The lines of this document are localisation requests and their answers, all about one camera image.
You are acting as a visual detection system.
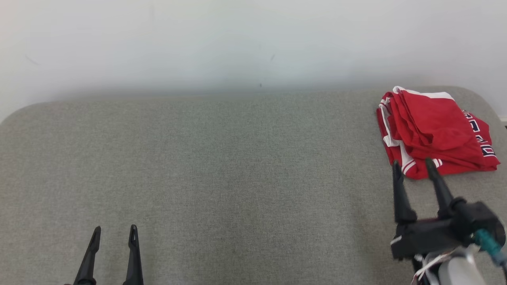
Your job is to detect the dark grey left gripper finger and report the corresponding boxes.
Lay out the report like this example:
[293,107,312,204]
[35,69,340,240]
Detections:
[122,224,144,285]
[73,226,102,285]

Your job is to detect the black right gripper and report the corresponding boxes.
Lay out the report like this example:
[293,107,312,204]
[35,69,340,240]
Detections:
[390,158,474,262]

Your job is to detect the red white lettered jersey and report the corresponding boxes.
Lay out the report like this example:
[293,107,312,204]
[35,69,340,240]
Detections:
[376,93,501,180]

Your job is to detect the red shorts with white stripe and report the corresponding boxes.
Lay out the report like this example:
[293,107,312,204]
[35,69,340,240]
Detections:
[386,86,483,160]

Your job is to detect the grey fabric panel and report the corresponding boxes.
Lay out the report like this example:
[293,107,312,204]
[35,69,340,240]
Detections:
[0,86,507,285]

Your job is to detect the teal right cable connector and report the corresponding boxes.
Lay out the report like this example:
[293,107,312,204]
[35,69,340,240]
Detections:
[473,229,507,266]

